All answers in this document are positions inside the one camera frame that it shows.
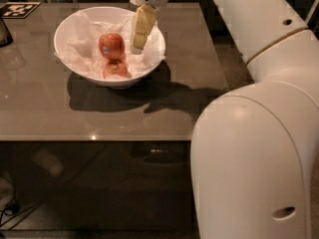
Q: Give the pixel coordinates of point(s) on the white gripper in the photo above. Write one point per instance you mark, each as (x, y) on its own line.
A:
(145, 20)

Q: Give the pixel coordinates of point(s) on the red apple with sticker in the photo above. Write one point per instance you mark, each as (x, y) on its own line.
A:
(112, 46)

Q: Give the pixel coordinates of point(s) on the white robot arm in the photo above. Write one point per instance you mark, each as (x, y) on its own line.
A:
(252, 149)

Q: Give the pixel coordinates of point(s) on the white ceramic bowl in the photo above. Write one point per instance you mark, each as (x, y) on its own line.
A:
(83, 20)

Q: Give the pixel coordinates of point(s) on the lower red apple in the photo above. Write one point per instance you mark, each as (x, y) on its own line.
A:
(115, 68)

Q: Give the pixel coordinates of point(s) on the white crumpled paper liner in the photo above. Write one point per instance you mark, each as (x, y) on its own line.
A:
(79, 44)

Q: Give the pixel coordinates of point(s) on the black white fiducial marker card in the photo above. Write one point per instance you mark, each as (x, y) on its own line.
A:
(18, 10)

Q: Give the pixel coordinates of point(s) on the dark object at table edge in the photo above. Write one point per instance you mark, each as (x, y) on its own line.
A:
(5, 35)

